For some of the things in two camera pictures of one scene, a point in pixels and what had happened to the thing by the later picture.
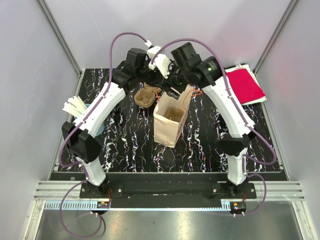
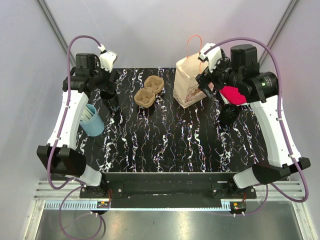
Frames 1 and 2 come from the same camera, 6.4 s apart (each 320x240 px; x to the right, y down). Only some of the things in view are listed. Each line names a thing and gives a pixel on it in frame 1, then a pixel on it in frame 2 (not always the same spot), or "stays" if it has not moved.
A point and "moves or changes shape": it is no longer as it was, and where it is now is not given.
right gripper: x=178 y=89 -> x=204 y=79
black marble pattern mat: x=126 y=144 stays
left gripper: x=158 y=74 -> x=108 y=85
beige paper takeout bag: x=169 y=114 moves or changes shape
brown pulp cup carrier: x=145 y=97 stays
